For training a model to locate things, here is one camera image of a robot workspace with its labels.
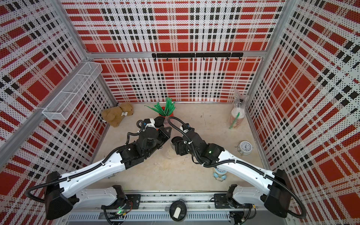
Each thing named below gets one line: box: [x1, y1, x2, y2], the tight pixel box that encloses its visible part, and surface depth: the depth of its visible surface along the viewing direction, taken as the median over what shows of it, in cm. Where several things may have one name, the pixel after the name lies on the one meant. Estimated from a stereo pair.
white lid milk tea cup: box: [230, 106, 246, 129], surface depth 94 cm
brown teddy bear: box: [101, 102, 135, 128], surface depth 107 cm
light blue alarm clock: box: [212, 167, 227, 182], surface depth 82 cm
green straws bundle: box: [144, 97, 176, 117], surface depth 98 cm
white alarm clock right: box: [234, 140, 254, 157], surface depth 93 cm
